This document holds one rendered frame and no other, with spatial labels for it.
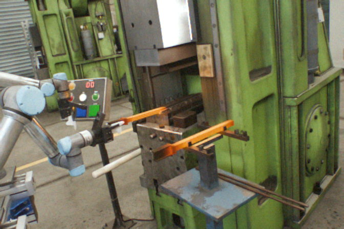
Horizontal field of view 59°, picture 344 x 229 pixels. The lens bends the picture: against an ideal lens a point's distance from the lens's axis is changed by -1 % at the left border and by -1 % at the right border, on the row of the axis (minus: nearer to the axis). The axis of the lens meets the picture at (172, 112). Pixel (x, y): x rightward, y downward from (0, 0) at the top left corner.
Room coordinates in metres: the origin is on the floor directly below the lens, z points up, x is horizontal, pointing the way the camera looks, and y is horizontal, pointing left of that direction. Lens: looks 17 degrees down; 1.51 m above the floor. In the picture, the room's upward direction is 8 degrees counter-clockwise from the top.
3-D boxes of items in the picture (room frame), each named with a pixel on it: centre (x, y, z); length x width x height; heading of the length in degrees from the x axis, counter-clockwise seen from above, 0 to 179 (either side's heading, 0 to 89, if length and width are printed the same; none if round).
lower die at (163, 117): (1.93, -0.05, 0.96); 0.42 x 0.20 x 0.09; 135
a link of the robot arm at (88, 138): (1.41, 0.43, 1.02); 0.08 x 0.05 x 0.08; 45
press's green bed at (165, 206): (1.89, -0.09, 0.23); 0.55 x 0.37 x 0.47; 135
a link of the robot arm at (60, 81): (1.89, 0.65, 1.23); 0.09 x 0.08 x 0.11; 116
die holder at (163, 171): (1.89, -0.09, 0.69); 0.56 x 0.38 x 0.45; 135
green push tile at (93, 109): (1.97, 0.50, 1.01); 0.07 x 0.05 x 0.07; 70
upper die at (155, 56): (1.93, -0.05, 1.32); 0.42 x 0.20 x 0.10; 135
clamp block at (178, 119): (1.69, -0.07, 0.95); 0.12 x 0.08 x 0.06; 135
